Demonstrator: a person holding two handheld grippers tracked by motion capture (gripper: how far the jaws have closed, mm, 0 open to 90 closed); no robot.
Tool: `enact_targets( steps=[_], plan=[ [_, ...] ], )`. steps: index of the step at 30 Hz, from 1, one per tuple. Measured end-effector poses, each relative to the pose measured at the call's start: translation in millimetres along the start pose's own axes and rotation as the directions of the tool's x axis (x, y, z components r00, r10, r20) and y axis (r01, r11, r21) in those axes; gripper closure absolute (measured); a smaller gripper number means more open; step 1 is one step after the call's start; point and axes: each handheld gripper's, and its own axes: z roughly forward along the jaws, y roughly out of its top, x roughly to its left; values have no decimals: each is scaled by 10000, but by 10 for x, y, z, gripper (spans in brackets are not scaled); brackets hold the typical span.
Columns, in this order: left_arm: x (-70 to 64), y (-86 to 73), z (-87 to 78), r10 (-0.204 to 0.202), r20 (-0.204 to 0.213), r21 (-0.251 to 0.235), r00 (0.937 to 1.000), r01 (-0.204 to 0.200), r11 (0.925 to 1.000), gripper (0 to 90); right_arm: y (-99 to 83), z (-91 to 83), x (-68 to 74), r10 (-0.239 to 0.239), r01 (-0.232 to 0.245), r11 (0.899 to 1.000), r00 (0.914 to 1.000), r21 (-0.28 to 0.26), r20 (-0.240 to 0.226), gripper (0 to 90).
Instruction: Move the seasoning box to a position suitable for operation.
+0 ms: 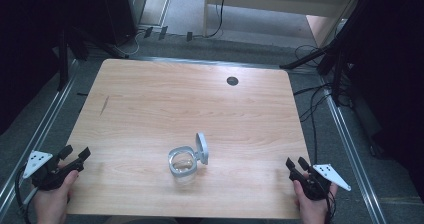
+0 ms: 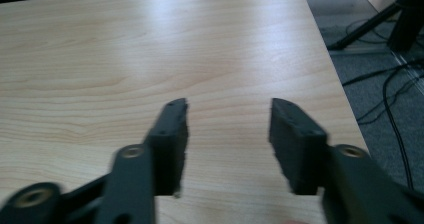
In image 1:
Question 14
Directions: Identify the black cabinet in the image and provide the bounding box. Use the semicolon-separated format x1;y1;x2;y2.
98;0;148;47

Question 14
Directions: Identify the person's right hand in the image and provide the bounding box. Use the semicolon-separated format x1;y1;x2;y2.
292;179;339;224

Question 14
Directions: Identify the looped black floor cable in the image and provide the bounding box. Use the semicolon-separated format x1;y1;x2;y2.
294;44;326;69

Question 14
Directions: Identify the black metal stand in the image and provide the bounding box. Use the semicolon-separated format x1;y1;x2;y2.
56;25;129;92
279;0;378;107

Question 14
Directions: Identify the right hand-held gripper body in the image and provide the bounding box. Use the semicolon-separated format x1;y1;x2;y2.
288;163;352;202

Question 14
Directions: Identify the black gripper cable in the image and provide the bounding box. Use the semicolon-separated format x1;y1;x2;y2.
324;187;338;224
14;165;37;224

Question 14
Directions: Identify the long black floor cable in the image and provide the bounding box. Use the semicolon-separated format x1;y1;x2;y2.
292;82;334;167

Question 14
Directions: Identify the black hanging cable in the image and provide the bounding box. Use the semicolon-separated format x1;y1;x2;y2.
192;0;229;40

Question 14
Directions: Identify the clear jar with grey lid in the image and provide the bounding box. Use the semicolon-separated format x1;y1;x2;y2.
167;131;210;186

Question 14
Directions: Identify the person's left hand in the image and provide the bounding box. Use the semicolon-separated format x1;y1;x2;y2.
31;169;80;224

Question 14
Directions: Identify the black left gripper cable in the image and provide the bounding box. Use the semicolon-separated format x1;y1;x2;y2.
14;165;37;224

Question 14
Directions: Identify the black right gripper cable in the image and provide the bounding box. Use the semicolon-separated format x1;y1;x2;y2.
324;187;338;224

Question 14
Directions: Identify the aluminium floor rail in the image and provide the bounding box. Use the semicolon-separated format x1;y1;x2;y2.
322;85;388;224
0;59;80;215

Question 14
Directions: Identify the white floor cable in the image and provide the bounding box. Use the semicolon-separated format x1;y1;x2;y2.
113;30;148;59

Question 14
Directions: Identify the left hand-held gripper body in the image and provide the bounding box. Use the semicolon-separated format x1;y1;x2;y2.
22;149;85;192

